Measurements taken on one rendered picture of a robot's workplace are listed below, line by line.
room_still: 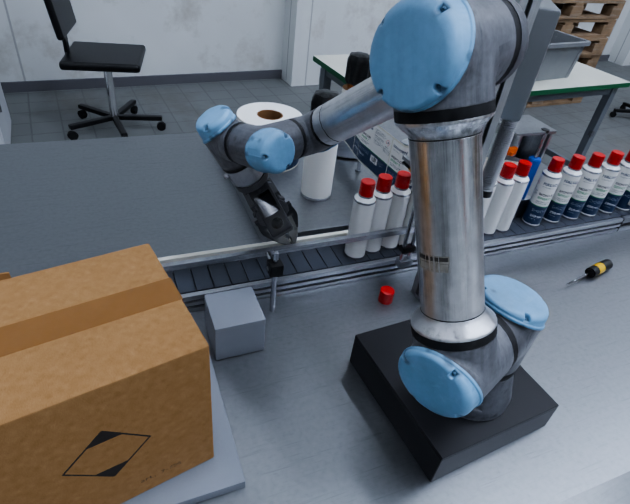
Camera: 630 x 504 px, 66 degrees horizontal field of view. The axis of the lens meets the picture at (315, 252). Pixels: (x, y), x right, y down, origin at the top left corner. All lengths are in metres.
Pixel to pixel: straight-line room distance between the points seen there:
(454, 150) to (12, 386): 0.56
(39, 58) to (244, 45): 1.72
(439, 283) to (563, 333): 0.67
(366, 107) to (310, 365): 0.51
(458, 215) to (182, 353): 0.38
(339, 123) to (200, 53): 4.03
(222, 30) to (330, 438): 4.28
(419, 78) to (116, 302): 0.48
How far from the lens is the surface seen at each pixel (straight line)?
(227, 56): 4.92
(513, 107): 0.98
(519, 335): 0.78
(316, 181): 1.34
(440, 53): 0.53
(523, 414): 0.96
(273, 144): 0.82
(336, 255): 1.18
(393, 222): 1.19
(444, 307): 0.65
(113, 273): 0.75
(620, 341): 1.34
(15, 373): 0.66
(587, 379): 1.20
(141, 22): 4.67
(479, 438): 0.89
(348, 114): 0.83
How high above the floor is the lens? 1.60
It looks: 37 degrees down
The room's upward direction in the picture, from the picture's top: 8 degrees clockwise
